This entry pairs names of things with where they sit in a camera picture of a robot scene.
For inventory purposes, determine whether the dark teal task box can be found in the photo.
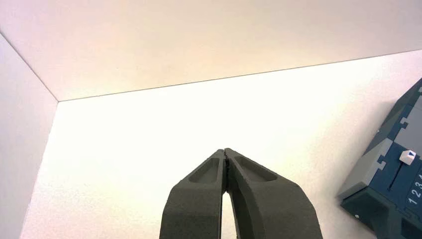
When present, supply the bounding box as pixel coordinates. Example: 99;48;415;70
337;78;422;239

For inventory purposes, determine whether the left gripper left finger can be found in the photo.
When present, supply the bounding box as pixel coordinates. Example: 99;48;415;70
160;149;228;239

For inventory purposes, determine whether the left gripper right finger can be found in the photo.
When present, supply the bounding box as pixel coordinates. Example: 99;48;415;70
224;147;323;239

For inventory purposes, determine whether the white slider knob downward triangle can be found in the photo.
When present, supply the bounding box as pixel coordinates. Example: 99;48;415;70
399;150;417;166

